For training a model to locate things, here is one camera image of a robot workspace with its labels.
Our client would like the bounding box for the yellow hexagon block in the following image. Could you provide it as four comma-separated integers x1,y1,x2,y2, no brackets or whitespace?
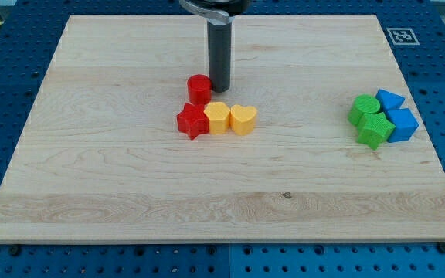
204,102,230,134

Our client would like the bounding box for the yellow heart block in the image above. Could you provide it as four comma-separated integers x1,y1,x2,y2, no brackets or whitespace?
230,104,258,136

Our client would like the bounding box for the red star block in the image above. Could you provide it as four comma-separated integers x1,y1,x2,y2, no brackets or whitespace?
176,103,209,140

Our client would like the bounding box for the red cylinder block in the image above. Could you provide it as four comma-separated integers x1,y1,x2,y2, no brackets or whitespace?
187,74,212,105

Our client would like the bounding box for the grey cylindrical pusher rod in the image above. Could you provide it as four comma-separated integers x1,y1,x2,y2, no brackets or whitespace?
207,22,232,93

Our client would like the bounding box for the light wooden board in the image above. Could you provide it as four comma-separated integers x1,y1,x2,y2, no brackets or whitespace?
0,15,445,244

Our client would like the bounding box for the green cylinder block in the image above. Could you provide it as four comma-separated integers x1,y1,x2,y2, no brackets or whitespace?
348,94,381,126

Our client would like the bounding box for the green star block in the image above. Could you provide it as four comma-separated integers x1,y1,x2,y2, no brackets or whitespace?
357,112,396,150

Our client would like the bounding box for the blue triangle block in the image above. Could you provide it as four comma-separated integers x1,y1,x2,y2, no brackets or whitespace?
375,89,405,110

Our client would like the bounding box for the blue cube block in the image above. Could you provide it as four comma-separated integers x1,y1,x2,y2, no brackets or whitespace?
386,108,419,143

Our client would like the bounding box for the white fiducial marker tag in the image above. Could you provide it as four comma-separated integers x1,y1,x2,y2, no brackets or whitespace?
386,27,420,46

